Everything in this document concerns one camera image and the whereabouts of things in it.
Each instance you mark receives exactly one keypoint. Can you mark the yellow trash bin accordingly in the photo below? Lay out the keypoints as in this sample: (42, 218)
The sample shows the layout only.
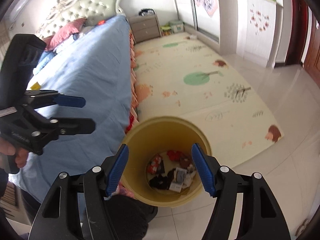
(171, 138)

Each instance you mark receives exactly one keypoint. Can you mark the white air conditioner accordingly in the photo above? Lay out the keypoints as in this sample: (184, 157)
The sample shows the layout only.
(17, 9)

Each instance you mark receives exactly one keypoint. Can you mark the pink pillow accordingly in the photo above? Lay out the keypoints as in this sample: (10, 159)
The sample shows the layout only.
(48, 40)
(65, 32)

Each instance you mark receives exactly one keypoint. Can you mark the person's left hand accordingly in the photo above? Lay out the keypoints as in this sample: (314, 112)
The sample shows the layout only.
(21, 155)

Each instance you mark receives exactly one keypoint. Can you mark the green white storage box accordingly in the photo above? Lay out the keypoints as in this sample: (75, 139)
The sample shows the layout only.
(176, 26)

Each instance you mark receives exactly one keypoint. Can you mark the folded light blue quilt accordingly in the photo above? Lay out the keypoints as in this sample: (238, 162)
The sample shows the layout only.
(84, 31)

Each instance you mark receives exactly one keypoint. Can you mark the white corner cabinet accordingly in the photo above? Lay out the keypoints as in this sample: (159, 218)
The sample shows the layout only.
(259, 31)

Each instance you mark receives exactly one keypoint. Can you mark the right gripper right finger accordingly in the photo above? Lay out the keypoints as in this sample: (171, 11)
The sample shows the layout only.
(261, 215)

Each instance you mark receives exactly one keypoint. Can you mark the tufted green headboard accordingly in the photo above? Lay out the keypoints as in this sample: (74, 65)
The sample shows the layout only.
(66, 11)

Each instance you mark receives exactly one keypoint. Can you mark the blue bed sheet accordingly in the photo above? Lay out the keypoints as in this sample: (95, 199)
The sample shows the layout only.
(97, 68)

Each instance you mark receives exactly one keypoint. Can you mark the yellow drink carton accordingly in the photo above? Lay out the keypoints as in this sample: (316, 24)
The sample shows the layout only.
(35, 86)

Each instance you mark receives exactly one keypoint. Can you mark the left pink pillow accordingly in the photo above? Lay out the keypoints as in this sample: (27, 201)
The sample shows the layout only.
(48, 40)

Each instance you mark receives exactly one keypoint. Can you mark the upper blue pillow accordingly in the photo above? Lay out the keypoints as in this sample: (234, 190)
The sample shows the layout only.
(45, 58)

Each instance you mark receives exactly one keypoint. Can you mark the small orange object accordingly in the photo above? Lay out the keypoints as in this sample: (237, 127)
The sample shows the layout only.
(101, 22)

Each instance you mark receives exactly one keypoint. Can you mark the right pink pillow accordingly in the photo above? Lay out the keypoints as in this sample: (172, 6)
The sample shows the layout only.
(65, 32)

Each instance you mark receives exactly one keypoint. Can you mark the red snack packet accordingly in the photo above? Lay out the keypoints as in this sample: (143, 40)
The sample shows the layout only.
(156, 165)

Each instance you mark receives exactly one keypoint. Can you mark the cartoon play mat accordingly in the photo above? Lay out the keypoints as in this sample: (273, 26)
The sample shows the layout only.
(178, 76)

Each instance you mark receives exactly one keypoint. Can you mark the white tissue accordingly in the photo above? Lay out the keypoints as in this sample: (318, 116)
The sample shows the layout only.
(191, 172)

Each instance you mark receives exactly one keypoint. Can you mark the grey bedside table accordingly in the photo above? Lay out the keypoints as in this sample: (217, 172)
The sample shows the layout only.
(145, 27)

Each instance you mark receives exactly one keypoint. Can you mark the black white item on nightstand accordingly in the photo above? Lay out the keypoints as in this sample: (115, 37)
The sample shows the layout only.
(146, 12)

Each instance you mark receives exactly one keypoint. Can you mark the white perforated wrapper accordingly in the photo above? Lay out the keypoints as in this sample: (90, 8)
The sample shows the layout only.
(179, 175)

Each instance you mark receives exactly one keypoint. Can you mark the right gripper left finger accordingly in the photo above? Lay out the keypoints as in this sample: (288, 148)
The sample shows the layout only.
(58, 216)

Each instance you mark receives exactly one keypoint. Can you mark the brown cloth bundle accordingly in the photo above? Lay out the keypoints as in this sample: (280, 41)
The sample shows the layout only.
(185, 161)

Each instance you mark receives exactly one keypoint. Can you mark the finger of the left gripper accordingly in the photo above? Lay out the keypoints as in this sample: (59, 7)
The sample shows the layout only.
(73, 126)
(44, 98)

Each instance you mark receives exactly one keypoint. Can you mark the brown wooden door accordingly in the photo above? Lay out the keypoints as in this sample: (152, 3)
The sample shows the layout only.
(304, 40)

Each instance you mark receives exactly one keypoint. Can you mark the white sliding wardrobe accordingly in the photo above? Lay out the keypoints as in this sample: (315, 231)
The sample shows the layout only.
(203, 15)

